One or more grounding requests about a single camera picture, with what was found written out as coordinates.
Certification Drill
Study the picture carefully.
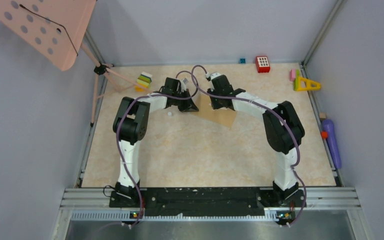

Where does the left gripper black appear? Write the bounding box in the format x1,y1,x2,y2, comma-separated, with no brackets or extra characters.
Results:
171,88,198,113

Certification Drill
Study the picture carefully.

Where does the brown kraft envelope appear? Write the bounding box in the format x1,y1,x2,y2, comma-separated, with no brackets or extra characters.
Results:
191,93,237,128

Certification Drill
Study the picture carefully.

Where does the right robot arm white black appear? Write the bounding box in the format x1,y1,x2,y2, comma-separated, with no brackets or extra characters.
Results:
205,72,305,206

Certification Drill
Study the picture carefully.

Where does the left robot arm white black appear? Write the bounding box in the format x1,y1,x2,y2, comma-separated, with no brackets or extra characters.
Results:
113,77,199,207

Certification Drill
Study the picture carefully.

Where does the striped coloured block stack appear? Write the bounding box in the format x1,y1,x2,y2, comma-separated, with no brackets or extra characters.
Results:
136,71,153,89

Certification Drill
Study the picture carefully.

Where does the red toy calculator block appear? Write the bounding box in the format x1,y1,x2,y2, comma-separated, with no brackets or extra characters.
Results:
255,55,271,74

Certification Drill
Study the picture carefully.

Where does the pink green toy block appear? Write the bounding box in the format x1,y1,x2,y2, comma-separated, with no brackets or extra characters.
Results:
289,68,301,82

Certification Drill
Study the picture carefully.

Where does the yellow triangle toy block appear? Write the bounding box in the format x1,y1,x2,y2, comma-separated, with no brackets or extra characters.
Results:
293,76,322,92

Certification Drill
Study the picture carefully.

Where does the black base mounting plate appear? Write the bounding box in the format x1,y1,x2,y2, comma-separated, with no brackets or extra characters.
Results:
109,187,306,217

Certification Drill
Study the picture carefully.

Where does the small wooden block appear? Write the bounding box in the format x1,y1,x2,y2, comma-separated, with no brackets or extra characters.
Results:
319,112,327,121

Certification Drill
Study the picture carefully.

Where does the pink perforated music stand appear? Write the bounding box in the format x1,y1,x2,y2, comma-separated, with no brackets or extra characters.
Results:
0,0,150,126

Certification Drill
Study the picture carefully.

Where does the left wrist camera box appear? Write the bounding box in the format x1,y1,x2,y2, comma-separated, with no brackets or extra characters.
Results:
179,78,189,93

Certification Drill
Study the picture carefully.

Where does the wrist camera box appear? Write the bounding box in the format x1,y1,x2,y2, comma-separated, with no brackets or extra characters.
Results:
205,72,221,89
179,78,189,93

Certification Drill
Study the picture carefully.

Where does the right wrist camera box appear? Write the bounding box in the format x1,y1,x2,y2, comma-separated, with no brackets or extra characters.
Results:
205,72,221,89

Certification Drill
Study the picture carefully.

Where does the aluminium frame rail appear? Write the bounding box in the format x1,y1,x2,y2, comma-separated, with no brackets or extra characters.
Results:
52,186,372,240

